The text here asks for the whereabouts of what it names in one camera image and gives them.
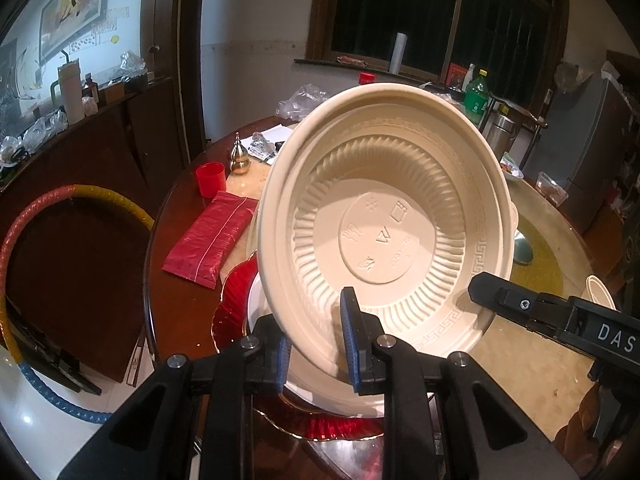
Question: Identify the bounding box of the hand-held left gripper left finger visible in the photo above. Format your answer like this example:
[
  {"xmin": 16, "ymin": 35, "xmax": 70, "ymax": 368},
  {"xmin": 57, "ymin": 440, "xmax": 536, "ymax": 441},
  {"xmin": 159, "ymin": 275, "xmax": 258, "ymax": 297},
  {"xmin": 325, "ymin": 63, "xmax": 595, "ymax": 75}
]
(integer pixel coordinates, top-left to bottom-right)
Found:
[{"xmin": 57, "ymin": 316, "xmax": 292, "ymax": 480}]

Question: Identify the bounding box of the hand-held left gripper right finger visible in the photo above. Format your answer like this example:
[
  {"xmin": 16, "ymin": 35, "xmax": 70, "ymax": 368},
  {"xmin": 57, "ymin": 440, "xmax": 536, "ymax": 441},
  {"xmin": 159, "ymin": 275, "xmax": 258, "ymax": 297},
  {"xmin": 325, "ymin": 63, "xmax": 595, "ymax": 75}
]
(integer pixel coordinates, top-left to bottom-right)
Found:
[{"xmin": 340, "ymin": 287, "xmax": 581, "ymax": 480}]

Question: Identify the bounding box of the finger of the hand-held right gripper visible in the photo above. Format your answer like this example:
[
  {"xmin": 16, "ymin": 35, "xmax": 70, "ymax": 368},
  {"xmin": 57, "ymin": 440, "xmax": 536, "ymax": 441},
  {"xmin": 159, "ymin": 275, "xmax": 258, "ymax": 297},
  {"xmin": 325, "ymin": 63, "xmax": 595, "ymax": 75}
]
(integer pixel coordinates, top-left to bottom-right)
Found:
[{"xmin": 468, "ymin": 271, "xmax": 574, "ymax": 334}]

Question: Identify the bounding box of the white plastic bowl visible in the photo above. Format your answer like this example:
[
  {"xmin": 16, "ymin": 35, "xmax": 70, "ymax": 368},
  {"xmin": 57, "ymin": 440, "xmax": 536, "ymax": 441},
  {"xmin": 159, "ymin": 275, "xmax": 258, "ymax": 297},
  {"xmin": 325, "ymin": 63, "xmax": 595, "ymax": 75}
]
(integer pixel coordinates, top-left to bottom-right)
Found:
[{"xmin": 247, "ymin": 200, "xmax": 387, "ymax": 419}]

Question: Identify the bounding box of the red plate with gold rim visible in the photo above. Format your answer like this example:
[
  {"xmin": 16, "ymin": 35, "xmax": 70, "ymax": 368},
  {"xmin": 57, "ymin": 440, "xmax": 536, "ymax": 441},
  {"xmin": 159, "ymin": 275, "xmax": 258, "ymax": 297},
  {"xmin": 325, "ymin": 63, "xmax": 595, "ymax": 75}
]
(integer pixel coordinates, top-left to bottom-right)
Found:
[{"xmin": 210, "ymin": 259, "xmax": 387, "ymax": 444}]

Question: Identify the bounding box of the cream ribbed plastic bowl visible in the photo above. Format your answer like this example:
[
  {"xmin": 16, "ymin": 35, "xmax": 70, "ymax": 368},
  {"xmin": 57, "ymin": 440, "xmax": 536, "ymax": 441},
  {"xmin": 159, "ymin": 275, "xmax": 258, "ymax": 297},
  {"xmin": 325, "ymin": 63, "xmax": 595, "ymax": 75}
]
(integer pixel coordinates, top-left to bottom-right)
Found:
[{"xmin": 259, "ymin": 82, "xmax": 517, "ymax": 397}]

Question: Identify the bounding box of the person's right hand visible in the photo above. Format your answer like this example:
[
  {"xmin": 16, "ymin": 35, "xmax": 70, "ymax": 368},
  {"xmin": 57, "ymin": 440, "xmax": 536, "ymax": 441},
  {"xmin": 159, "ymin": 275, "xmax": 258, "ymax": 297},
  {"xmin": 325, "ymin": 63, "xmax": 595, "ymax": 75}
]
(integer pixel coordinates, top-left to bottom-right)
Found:
[{"xmin": 552, "ymin": 382, "xmax": 601, "ymax": 476}]

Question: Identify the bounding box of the gold glitter round placemat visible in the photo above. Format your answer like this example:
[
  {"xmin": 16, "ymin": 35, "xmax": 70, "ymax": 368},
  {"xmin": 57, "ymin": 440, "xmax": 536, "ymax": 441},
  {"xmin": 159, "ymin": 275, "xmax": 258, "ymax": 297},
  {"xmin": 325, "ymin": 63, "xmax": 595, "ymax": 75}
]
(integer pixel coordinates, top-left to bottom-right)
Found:
[{"xmin": 509, "ymin": 236, "xmax": 567, "ymax": 313}]

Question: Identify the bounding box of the small cream plastic bowl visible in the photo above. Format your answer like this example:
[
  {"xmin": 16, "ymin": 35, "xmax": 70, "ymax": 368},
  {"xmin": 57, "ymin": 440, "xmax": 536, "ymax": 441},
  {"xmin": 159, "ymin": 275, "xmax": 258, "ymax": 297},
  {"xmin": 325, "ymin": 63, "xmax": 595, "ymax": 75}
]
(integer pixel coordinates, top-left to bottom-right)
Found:
[{"xmin": 582, "ymin": 274, "xmax": 618, "ymax": 312}]

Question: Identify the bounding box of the grey round disc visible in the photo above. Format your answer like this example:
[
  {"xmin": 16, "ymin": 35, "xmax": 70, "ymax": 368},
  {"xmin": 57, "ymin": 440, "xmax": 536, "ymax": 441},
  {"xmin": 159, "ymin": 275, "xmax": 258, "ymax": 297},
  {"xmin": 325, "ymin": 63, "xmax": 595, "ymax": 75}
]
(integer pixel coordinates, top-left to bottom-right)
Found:
[{"xmin": 512, "ymin": 229, "xmax": 535, "ymax": 266}]

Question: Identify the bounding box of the clear box with food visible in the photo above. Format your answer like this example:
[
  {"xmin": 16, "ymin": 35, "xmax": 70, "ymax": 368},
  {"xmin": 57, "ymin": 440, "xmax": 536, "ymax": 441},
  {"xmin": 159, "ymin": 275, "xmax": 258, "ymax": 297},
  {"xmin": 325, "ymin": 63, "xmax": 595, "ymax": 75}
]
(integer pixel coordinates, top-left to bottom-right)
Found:
[{"xmin": 534, "ymin": 172, "xmax": 572, "ymax": 207}]

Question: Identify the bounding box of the small patterned bowl with food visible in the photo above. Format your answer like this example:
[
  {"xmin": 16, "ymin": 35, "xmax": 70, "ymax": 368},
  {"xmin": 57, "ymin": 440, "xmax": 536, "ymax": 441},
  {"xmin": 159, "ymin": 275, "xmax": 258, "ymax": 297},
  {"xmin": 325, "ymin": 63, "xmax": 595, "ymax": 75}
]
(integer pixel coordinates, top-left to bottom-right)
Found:
[{"xmin": 500, "ymin": 152, "xmax": 525, "ymax": 184}]

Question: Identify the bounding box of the red plastic packet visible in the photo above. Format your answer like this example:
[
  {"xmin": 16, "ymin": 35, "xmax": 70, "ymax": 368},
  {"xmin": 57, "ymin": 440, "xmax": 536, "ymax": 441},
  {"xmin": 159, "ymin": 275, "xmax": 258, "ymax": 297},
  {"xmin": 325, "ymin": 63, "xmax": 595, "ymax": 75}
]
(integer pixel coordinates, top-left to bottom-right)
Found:
[{"xmin": 162, "ymin": 192, "xmax": 259, "ymax": 292}]

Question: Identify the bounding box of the paper sheet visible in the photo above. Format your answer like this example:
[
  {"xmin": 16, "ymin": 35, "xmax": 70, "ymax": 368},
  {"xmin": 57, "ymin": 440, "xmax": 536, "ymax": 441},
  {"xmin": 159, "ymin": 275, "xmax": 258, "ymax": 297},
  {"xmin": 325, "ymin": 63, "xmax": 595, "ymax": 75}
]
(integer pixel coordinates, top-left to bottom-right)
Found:
[{"xmin": 127, "ymin": 334, "xmax": 152, "ymax": 388}]

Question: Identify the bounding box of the steel thermos flask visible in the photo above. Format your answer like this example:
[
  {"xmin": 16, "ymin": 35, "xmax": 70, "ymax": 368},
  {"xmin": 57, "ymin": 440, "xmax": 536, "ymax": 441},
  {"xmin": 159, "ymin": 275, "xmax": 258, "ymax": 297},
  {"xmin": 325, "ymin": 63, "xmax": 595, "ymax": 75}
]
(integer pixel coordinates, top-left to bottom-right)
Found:
[{"xmin": 482, "ymin": 113, "xmax": 516, "ymax": 157}]

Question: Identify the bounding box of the grey refrigerator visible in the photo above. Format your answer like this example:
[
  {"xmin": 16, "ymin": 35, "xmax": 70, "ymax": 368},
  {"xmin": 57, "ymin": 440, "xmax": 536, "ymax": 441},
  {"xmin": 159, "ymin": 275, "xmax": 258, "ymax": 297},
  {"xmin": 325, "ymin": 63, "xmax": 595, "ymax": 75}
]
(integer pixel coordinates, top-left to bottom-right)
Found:
[{"xmin": 520, "ymin": 69, "xmax": 637, "ymax": 233}]

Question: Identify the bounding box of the red plastic cup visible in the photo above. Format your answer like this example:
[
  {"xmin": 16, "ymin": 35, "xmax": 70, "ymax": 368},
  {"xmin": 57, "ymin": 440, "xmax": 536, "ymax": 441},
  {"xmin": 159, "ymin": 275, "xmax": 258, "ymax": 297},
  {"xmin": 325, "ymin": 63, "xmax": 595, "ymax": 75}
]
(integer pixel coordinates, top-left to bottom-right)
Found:
[{"xmin": 195, "ymin": 162, "xmax": 227, "ymax": 199}]

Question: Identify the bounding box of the green soda bottle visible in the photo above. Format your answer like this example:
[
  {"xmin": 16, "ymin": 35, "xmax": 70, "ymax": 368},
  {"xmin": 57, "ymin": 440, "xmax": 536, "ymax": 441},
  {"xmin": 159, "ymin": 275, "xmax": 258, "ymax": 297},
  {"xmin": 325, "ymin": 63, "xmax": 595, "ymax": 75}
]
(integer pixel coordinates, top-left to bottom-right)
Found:
[{"xmin": 463, "ymin": 69, "xmax": 494, "ymax": 132}]

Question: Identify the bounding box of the gold gourd ornament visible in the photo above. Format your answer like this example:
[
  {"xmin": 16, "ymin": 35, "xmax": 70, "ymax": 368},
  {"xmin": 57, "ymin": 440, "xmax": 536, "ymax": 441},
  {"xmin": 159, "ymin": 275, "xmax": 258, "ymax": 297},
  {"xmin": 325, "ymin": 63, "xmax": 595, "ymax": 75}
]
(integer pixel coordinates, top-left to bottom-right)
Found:
[{"xmin": 228, "ymin": 132, "xmax": 251, "ymax": 177}]

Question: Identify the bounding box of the printed paper leaflet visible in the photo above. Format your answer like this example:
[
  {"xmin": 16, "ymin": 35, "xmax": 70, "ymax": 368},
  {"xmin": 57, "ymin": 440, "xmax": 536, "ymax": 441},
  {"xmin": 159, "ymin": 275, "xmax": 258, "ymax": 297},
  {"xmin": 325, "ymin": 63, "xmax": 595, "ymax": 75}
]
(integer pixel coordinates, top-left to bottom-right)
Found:
[{"xmin": 249, "ymin": 126, "xmax": 297, "ymax": 163}]

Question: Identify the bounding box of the clear plastic bag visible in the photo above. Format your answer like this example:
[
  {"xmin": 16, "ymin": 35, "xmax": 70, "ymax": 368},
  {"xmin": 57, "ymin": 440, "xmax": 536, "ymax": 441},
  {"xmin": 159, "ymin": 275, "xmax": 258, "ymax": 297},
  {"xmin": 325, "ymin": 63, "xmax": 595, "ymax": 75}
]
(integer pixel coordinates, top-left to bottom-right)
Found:
[{"xmin": 276, "ymin": 84, "xmax": 332, "ymax": 122}]

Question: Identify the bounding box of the dark wooden cabinet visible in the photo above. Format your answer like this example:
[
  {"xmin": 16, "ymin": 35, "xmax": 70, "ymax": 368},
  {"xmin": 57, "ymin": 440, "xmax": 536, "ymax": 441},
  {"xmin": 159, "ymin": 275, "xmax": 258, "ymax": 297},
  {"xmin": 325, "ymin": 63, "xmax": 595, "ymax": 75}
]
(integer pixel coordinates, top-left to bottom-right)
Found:
[{"xmin": 0, "ymin": 75, "xmax": 203, "ymax": 383}]

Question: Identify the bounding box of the white roll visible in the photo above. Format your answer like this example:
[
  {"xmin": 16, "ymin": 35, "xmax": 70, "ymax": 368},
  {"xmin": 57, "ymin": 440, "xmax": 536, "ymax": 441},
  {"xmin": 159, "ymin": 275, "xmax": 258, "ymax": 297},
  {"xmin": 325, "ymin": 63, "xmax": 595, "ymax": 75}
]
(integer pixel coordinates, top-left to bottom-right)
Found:
[{"xmin": 389, "ymin": 32, "xmax": 409, "ymax": 74}]

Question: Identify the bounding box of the multicolour hula hoop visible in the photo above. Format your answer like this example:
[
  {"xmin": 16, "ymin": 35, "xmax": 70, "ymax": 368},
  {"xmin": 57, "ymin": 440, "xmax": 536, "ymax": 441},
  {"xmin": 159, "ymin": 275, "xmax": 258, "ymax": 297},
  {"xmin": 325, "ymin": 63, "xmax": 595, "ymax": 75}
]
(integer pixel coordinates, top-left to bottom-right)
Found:
[{"xmin": 0, "ymin": 185, "xmax": 157, "ymax": 427}]

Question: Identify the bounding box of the dark framed window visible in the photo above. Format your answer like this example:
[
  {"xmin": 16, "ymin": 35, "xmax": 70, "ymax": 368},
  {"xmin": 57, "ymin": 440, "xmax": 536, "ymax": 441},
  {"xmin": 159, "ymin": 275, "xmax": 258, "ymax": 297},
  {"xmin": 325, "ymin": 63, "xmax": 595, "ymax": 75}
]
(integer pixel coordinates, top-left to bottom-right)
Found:
[{"xmin": 305, "ymin": 0, "xmax": 572, "ymax": 95}]

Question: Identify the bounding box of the white tumbler with handle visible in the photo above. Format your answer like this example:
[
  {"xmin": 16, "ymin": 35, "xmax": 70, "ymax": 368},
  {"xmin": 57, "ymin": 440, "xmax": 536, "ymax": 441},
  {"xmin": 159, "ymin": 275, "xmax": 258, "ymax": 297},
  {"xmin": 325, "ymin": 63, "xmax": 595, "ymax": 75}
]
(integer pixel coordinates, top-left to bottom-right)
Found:
[{"xmin": 50, "ymin": 62, "xmax": 87, "ymax": 126}]

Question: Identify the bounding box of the framed wall painting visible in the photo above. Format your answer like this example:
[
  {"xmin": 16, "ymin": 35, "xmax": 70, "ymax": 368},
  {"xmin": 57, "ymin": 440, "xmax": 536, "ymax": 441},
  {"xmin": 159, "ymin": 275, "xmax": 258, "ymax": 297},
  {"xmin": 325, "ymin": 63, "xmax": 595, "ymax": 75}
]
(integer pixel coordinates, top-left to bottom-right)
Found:
[{"xmin": 39, "ymin": 0, "xmax": 110, "ymax": 67}]

